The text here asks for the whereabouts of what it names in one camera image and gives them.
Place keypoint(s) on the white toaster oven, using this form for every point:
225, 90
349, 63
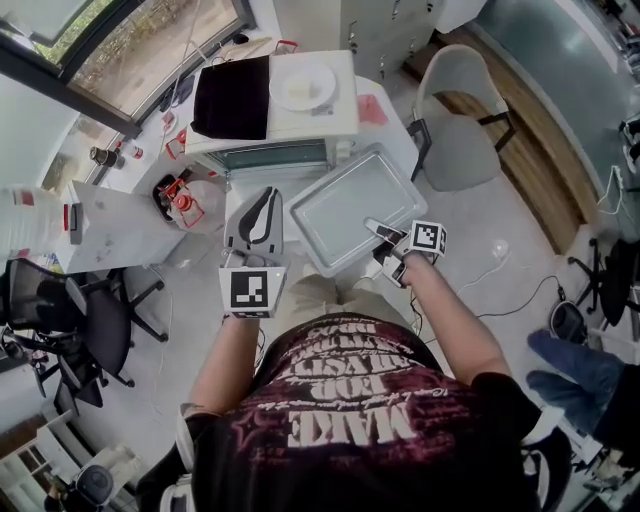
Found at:
300, 125

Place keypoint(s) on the grey metal locker cabinet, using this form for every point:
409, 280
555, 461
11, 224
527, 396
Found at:
380, 35

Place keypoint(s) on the small white dish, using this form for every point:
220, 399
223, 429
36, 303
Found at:
169, 120

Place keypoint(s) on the black framed window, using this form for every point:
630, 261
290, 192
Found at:
150, 55

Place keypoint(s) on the red and white can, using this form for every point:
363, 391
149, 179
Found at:
134, 150

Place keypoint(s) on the small white trash bin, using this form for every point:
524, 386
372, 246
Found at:
162, 200

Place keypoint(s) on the long white desk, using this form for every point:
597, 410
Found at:
135, 175

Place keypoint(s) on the grey metal baking tray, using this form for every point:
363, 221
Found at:
345, 215

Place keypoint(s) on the white table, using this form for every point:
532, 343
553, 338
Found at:
395, 135

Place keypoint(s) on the black head-worn device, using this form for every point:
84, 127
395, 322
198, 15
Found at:
95, 485

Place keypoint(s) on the wooden clothes hanger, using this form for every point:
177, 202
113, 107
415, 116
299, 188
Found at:
260, 41

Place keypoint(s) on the white shelf unit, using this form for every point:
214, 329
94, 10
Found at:
30, 450

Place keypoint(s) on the person's right forearm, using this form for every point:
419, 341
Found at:
450, 320

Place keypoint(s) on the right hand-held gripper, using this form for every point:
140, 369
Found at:
427, 237

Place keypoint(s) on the white round plate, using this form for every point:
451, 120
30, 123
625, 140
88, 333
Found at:
300, 72

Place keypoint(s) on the grey shell chair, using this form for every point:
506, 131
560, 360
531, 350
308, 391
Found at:
465, 150

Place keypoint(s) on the black cylindrical jar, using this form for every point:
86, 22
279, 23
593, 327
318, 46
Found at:
102, 156

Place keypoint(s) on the black pouch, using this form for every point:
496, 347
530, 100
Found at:
182, 87

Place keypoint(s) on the pale food piece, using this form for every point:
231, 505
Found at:
299, 89

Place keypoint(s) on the person's beige trousers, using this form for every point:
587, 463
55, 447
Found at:
320, 295

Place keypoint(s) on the black mesh office chair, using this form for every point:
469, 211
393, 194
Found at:
107, 325
75, 385

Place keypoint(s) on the large white water jug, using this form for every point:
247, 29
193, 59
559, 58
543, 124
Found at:
30, 225

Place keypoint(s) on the white water dispenser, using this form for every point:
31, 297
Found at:
125, 230

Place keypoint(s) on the black cloth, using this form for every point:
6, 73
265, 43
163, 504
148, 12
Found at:
230, 100

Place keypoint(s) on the person's left forearm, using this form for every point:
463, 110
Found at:
225, 360

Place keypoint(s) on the person's black printed t-shirt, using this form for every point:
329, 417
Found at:
350, 450

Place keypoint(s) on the black computer mouse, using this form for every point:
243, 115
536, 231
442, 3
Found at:
241, 38

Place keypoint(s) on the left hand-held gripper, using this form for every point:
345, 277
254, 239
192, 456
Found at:
247, 292

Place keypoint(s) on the red paper sheet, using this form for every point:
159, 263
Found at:
372, 110

